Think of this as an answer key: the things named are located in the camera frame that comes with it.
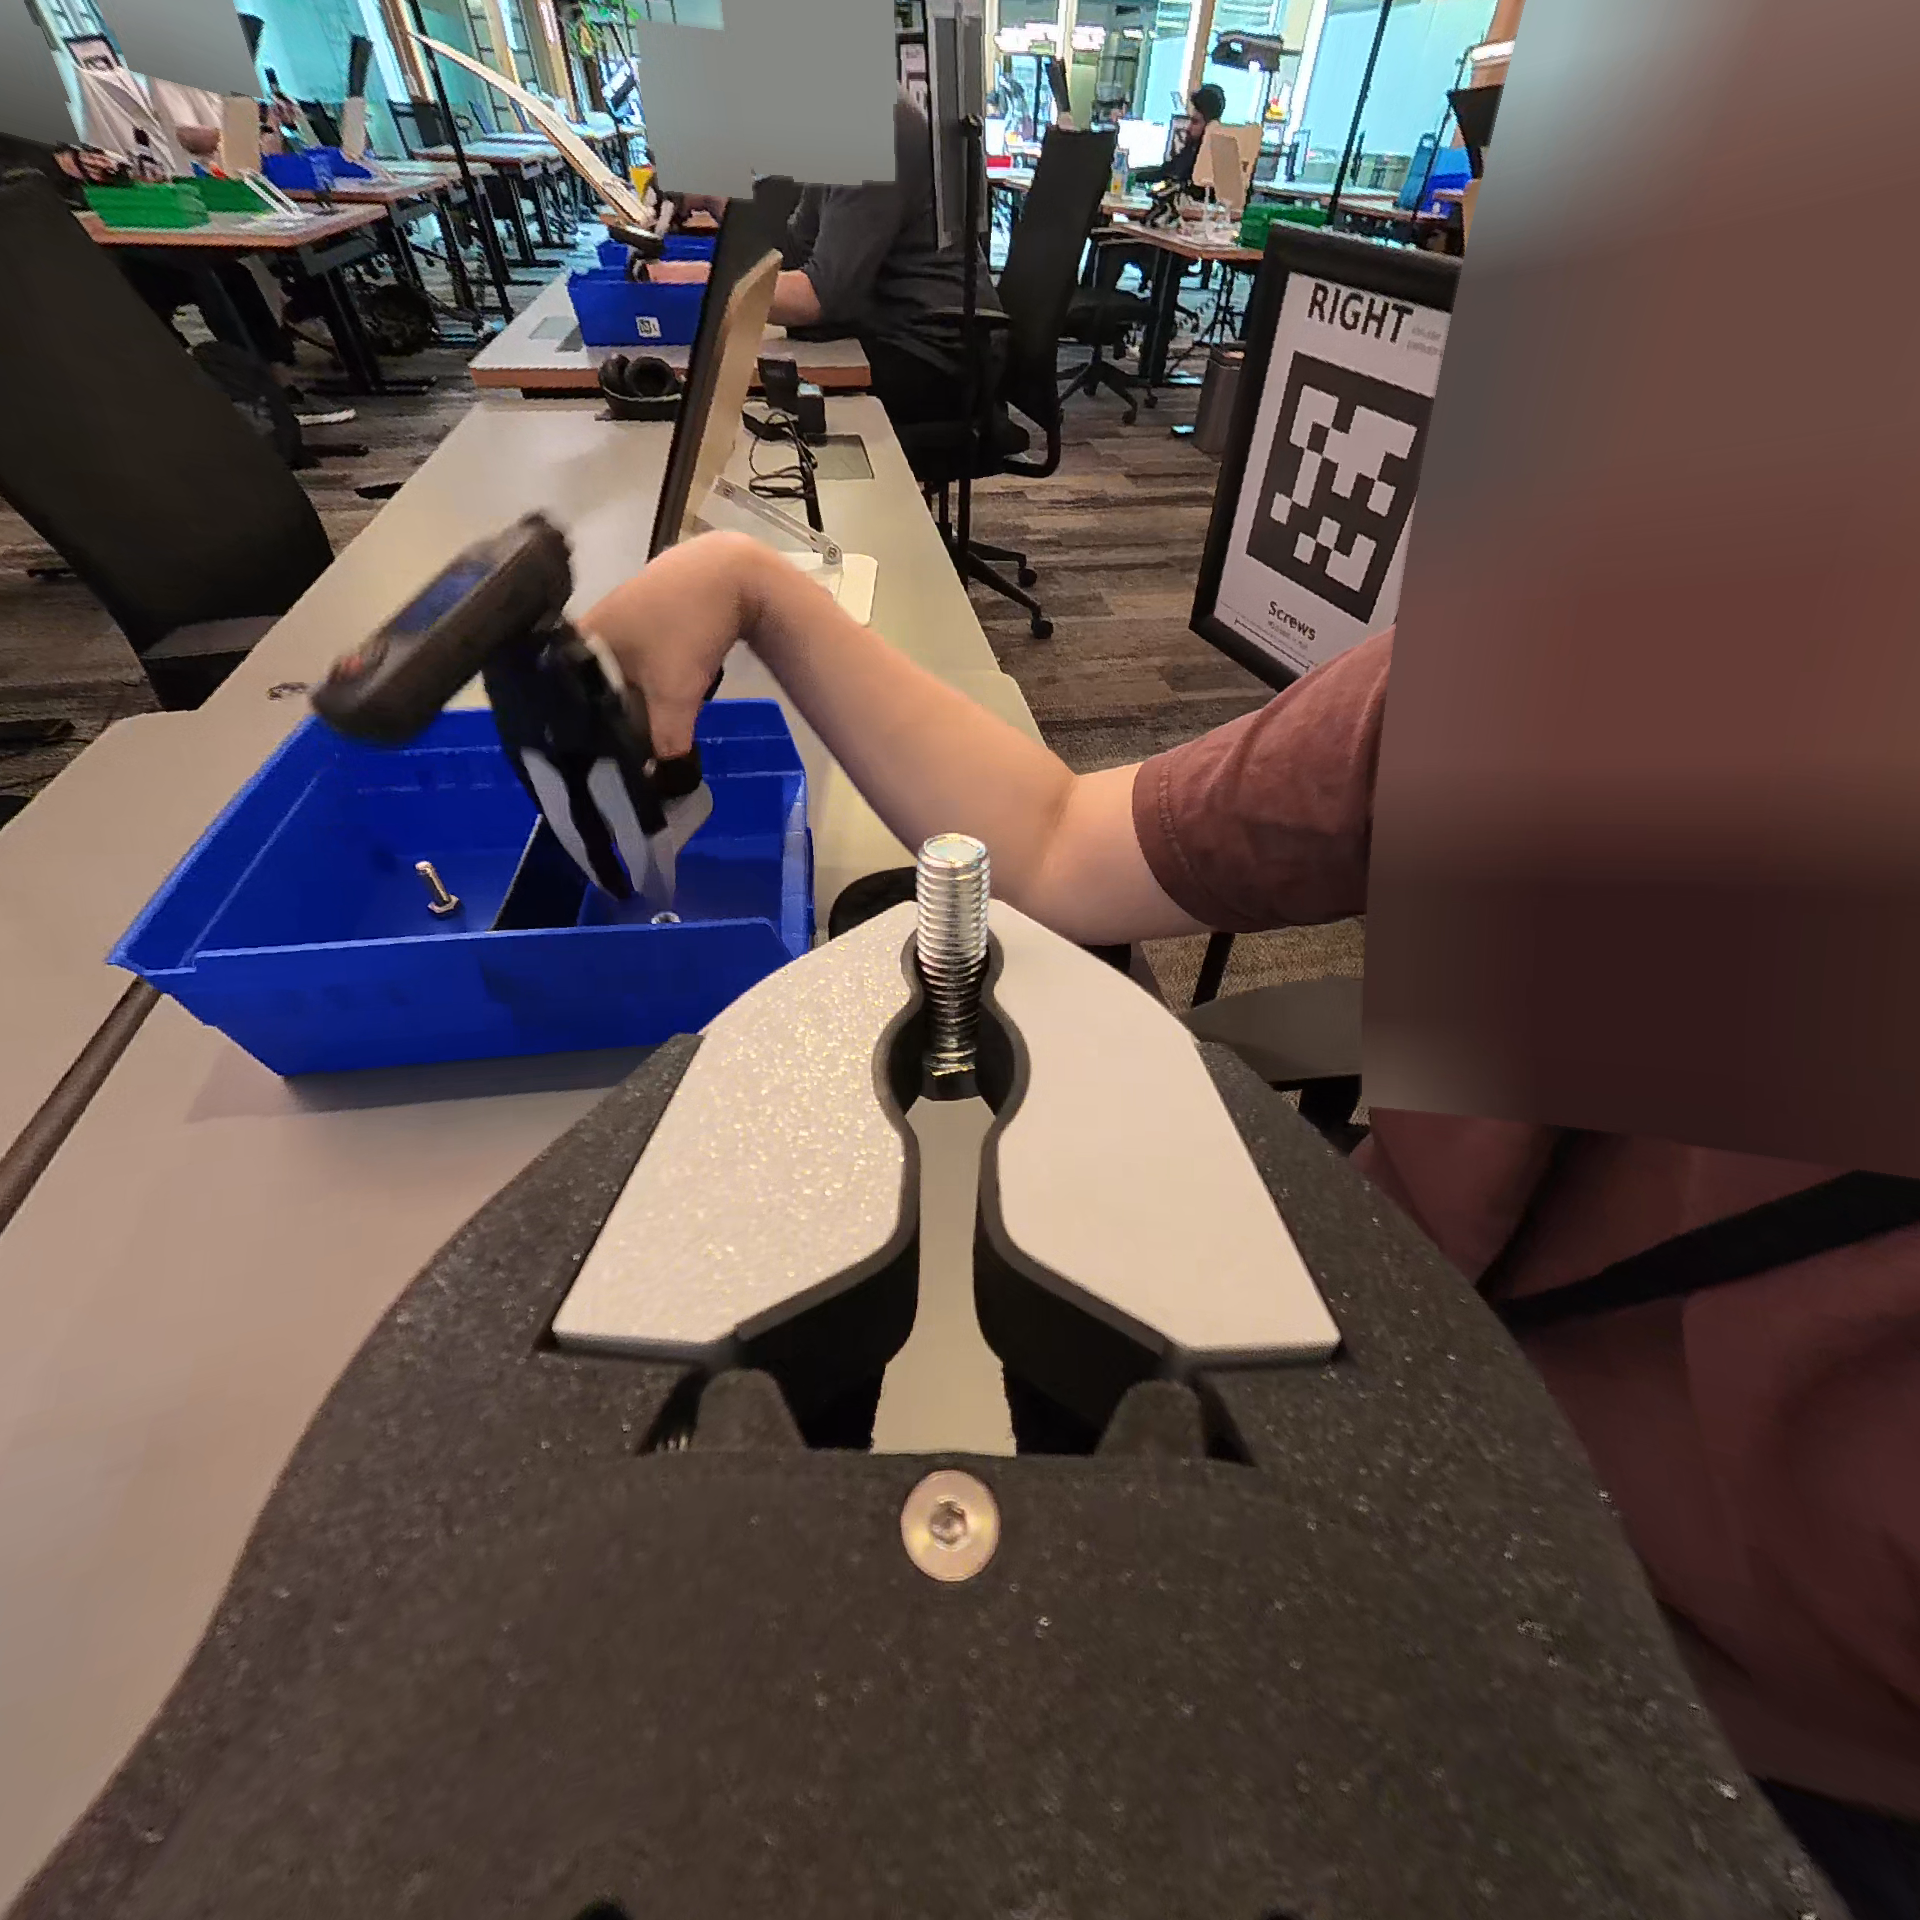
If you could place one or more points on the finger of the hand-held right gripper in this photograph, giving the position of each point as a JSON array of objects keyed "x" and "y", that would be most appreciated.
[
  {"x": 592, "y": 818},
  {"x": 677, "y": 833}
]

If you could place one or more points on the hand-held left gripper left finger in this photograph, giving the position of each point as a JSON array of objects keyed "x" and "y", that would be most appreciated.
[{"x": 749, "y": 1170}]

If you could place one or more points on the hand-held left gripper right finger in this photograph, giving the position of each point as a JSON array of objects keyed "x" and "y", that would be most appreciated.
[{"x": 1170, "y": 1170}]

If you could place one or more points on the blue plastic bin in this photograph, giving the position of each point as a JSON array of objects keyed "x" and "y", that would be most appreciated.
[
  {"x": 451, "y": 1005},
  {"x": 629, "y": 306}
]

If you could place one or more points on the silver hex bolt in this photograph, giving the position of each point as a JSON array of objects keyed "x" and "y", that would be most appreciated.
[
  {"x": 442, "y": 896},
  {"x": 953, "y": 930}
]

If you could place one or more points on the person's right forearm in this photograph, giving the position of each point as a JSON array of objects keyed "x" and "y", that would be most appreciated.
[{"x": 931, "y": 751}]

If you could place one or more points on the person's right hand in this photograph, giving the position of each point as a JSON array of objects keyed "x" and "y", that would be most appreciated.
[{"x": 682, "y": 629}]

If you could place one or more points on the black headphones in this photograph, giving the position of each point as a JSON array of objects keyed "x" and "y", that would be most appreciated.
[{"x": 639, "y": 382}]

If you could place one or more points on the wooden document stand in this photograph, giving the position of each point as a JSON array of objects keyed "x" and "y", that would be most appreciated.
[{"x": 721, "y": 421}]

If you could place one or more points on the black office chair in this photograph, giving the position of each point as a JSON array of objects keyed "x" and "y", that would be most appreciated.
[
  {"x": 1049, "y": 271},
  {"x": 135, "y": 450}
]

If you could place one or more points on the small black desk device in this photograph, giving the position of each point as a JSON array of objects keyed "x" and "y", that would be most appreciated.
[{"x": 779, "y": 404}]

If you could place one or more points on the green plastic bin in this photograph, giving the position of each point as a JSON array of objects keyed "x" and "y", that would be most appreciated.
[
  {"x": 1282, "y": 225},
  {"x": 143, "y": 201}
]

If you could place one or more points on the grey trash bin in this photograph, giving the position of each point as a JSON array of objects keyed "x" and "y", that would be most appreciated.
[{"x": 1219, "y": 398}]

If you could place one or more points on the black framed marker sign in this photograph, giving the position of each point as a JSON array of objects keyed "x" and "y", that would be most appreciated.
[{"x": 1336, "y": 480}]

